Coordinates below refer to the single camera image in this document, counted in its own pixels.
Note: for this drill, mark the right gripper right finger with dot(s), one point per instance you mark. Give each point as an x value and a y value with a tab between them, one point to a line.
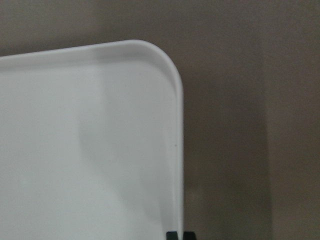
189	235

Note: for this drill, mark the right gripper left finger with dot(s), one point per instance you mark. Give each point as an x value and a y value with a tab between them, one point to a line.
171	235

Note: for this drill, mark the white rabbit tray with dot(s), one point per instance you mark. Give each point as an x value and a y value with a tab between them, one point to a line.
91	144

